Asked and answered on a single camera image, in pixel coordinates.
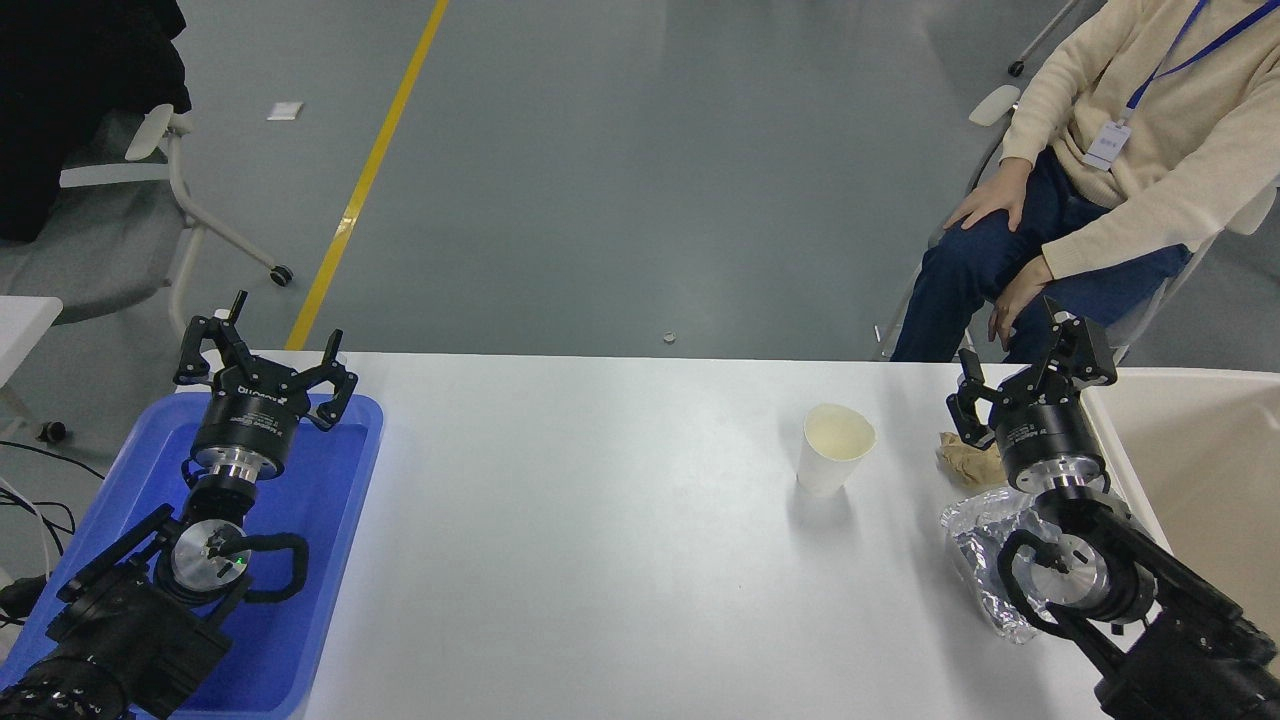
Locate white wheeled chair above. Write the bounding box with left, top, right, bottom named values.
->
left=875, top=85, right=1280, bottom=364

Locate black cable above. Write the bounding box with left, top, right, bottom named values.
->
left=0, top=440, right=106, bottom=483
left=0, top=487, right=78, bottom=558

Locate person's left hand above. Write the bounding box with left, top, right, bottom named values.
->
left=987, top=254, right=1057, bottom=347

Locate large pale bin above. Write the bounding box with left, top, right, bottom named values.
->
left=1083, top=367, right=1280, bottom=631

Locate person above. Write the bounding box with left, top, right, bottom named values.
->
left=889, top=0, right=1280, bottom=364

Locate white chair leg with caster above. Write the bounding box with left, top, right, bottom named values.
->
left=1008, top=0, right=1083, bottom=78

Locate white chair with grey seat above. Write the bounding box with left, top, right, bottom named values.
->
left=0, top=100, right=296, bottom=336

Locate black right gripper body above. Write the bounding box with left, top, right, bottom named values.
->
left=988, top=375, right=1106, bottom=485

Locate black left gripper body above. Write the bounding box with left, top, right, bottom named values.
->
left=190, top=370, right=307, bottom=469

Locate white cable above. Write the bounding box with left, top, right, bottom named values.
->
left=0, top=475, right=53, bottom=583

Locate crumpled silver foil tray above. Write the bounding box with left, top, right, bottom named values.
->
left=938, top=487, right=1048, bottom=646

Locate blue plastic tray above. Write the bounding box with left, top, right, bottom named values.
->
left=0, top=392, right=385, bottom=719

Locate black jacket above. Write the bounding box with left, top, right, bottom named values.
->
left=0, top=0, right=192, bottom=243

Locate crumpled tan paper ball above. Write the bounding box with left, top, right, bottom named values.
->
left=937, top=430, right=1007, bottom=491

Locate white paper cup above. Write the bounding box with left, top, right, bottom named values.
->
left=797, top=403, right=878, bottom=498

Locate person's right hand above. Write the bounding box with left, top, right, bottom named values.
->
left=944, top=158, right=1033, bottom=234

